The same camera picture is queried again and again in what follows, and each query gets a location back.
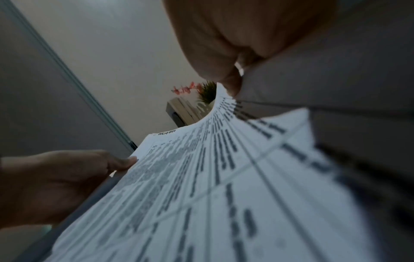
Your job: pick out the person's left hand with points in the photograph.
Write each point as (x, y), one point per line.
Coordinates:
(48, 184)

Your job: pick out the person's right hand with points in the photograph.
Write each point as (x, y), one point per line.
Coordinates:
(226, 30)

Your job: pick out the white printed paper sheet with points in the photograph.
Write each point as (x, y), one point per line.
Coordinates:
(245, 194)

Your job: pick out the green potted plant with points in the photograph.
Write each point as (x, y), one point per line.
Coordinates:
(207, 92)

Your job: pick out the pink artificial flowers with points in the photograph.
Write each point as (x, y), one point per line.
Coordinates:
(186, 89)

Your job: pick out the white cabinet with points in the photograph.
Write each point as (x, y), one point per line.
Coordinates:
(186, 111)

